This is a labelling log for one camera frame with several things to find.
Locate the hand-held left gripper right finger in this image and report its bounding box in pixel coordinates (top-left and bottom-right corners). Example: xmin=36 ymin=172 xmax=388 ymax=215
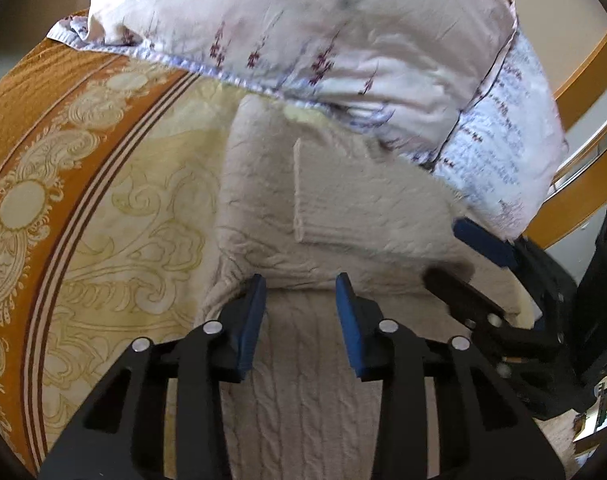
xmin=335 ymin=272 xmax=567 ymax=480

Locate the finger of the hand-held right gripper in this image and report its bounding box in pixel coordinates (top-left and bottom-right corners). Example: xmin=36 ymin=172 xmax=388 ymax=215
xmin=422 ymin=266 xmax=511 ymax=333
xmin=452 ymin=217 xmax=521 ymax=272

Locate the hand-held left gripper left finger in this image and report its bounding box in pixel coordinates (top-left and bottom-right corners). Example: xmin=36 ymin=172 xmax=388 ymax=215
xmin=38 ymin=274 xmax=268 ymax=480

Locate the cream cable knit sweater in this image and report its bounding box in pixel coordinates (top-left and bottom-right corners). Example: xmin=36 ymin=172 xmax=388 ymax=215
xmin=194 ymin=95 xmax=540 ymax=480

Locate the pale blue floral pillow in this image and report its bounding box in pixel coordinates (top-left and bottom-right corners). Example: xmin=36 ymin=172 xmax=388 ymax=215
xmin=383 ymin=25 xmax=570 ymax=241

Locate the wooden headboard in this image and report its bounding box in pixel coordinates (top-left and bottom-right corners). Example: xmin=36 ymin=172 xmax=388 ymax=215
xmin=522 ymin=24 xmax=607 ymax=252

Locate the yellow and orange patterned bedspread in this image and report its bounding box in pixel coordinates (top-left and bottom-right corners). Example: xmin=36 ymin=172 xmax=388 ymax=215
xmin=0 ymin=9 xmax=534 ymax=477

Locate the pink floral pillow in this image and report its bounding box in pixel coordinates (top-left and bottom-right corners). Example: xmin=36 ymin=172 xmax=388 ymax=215
xmin=46 ymin=0 xmax=520 ymax=161

